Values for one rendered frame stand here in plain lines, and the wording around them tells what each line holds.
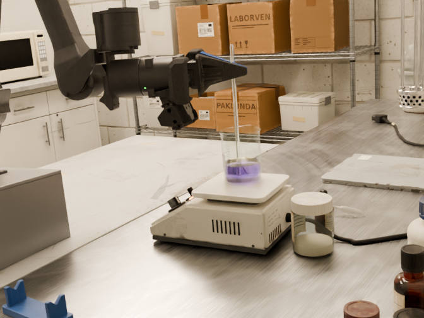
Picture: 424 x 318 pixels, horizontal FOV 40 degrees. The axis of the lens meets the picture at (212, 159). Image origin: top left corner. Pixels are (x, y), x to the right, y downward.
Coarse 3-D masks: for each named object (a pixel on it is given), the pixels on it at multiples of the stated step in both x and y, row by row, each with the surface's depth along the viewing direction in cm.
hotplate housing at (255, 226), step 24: (288, 192) 91; (168, 216) 91; (192, 216) 88; (216, 216) 86; (240, 216) 84; (264, 216) 83; (288, 216) 90; (168, 240) 92; (192, 240) 90; (216, 240) 87; (240, 240) 85; (264, 240) 84
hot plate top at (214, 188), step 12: (216, 180) 92; (264, 180) 90; (276, 180) 90; (288, 180) 91; (192, 192) 88; (204, 192) 87; (216, 192) 87; (228, 192) 86; (240, 192) 86; (252, 192) 85; (264, 192) 85
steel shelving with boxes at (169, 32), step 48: (192, 0) 359; (288, 0) 316; (336, 0) 292; (192, 48) 333; (240, 48) 321; (288, 48) 321; (336, 48) 296; (144, 96) 357; (192, 96) 360; (240, 96) 321; (288, 96) 324
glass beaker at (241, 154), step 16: (240, 128) 93; (256, 128) 91; (224, 144) 89; (240, 144) 87; (256, 144) 88; (224, 160) 90; (240, 160) 88; (256, 160) 89; (224, 176) 91; (240, 176) 88; (256, 176) 89
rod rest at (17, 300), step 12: (12, 288) 73; (24, 288) 75; (12, 300) 74; (24, 300) 75; (36, 300) 74; (60, 300) 69; (12, 312) 72; (24, 312) 72; (36, 312) 71; (48, 312) 68; (60, 312) 70
